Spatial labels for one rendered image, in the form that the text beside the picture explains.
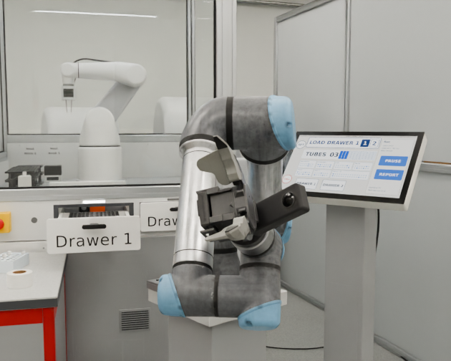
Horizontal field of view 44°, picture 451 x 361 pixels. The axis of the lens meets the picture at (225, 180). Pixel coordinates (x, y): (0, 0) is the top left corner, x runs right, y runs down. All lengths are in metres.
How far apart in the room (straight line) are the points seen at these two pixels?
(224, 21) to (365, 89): 1.34
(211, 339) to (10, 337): 0.54
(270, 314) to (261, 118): 0.41
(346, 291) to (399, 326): 1.05
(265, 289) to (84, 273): 1.30
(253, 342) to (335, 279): 0.69
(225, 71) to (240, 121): 1.05
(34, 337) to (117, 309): 0.65
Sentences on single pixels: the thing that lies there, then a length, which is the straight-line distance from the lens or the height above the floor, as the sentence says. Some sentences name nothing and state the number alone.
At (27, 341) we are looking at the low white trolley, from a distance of 1.66.
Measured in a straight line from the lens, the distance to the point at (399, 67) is 3.12.
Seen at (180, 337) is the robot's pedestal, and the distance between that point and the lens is 1.62.
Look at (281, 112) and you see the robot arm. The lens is 1.17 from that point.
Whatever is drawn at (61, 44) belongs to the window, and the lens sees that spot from 2.18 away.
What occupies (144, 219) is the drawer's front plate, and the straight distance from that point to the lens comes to 2.16.
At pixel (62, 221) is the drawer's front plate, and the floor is 0.92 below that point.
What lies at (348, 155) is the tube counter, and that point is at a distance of 2.14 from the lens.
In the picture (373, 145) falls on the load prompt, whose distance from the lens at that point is 2.14.
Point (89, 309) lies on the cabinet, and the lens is 2.25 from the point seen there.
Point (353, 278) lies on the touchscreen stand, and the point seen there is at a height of 0.65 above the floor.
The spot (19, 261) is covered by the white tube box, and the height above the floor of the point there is 0.79.
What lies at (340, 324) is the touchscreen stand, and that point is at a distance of 2.26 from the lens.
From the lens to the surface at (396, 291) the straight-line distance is 3.20.
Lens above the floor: 1.21
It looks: 5 degrees down
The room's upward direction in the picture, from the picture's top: straight up
